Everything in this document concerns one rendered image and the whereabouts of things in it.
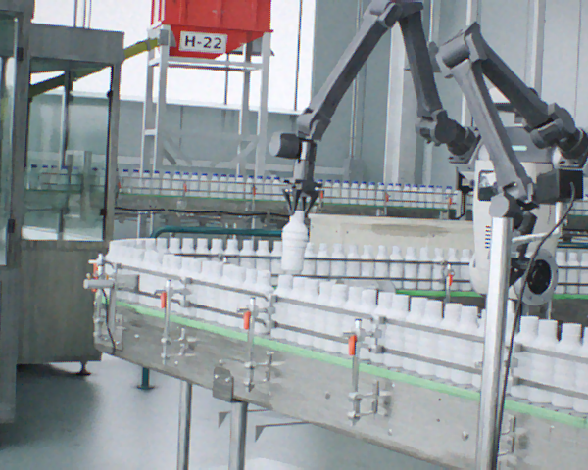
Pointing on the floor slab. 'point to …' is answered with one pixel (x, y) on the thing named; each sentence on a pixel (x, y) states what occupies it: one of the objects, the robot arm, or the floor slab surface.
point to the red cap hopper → (220, 13)
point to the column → (400, 117)
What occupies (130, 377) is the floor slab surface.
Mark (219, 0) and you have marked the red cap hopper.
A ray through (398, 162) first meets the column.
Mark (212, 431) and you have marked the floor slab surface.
